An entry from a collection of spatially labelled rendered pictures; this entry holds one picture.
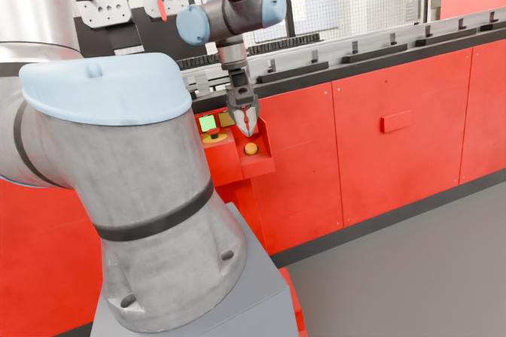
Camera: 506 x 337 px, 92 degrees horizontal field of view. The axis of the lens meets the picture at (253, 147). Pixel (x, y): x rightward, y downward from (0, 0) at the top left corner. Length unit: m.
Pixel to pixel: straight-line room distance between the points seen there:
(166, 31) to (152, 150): 1.39
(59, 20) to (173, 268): 0.28
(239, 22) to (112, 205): 0.41
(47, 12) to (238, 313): 0.35
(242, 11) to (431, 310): 1.17
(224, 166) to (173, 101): 0.49
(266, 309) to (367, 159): 1.07
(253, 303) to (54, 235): 0.98
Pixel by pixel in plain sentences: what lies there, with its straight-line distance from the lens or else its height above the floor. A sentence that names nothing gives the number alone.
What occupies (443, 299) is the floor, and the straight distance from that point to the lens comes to 1.30.
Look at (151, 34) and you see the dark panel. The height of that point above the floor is 1.20.
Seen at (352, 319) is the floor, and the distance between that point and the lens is 1.18.
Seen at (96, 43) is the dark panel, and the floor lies 1.21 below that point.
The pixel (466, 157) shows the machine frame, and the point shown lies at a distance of 1.75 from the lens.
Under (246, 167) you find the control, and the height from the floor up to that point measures 0.70.
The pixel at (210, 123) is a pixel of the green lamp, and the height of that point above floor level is 0.81.
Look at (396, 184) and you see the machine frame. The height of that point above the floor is 0.24.
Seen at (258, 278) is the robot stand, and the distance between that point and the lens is 0.28.
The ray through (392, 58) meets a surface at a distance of 1.24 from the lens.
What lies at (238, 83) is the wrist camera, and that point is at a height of 0.93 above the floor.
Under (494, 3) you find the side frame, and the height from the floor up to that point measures 1.00.
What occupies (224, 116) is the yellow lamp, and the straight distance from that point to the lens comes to 0.80.
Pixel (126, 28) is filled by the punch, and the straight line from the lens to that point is 1.07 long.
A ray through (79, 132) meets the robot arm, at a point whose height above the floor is 0.95.
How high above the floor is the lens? 0.98
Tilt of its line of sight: 20 degrees down
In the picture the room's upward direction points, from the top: 12 degrees counter-clockwise
